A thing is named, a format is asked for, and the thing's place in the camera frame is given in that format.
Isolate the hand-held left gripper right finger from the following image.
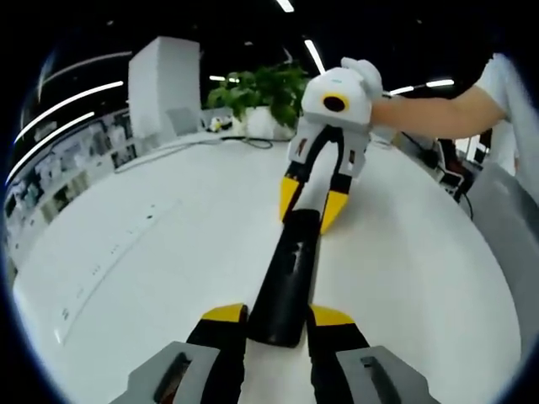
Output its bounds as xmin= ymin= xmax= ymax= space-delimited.
xmin=306 ymin=305 xmax=435 ymax=404

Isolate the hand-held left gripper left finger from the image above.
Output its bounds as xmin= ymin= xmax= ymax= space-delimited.
xmin=117 ymin=301 xmax=250 ymax=404

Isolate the black remote control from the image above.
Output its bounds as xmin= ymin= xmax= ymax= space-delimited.
xmin=246 ymin=208 xmax=324 ymax=349

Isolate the person's right hand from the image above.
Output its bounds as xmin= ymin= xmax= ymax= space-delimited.
xmin=339 ymin=56 xmax=385 ymax=103

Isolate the potted green plant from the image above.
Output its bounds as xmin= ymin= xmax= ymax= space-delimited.
xmin=205 ymin=62 xmax=313 ymax=140

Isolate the black office chair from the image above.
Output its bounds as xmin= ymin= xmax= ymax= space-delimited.
xmin=435 ymin=138 xmax=468 ymax=197

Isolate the grey laptop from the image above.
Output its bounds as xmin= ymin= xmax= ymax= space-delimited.
xmin=166 ymin=107 xmax=199 ymax=136

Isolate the white pillar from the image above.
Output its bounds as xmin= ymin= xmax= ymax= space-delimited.
xmin=128 ymin=35 xmax=202 ymax=139

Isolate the person's white shirt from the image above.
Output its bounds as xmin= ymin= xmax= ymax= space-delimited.
xmin=479 ymin=52 xmax=539 ymax=178

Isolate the office display shelving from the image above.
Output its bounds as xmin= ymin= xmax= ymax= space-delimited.
xmin=3 ymin=111 xmax=140 ymax=270

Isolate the white charging cable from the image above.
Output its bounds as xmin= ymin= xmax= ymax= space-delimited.
xmin=113 ymin=134 xmax=275 ymax=173

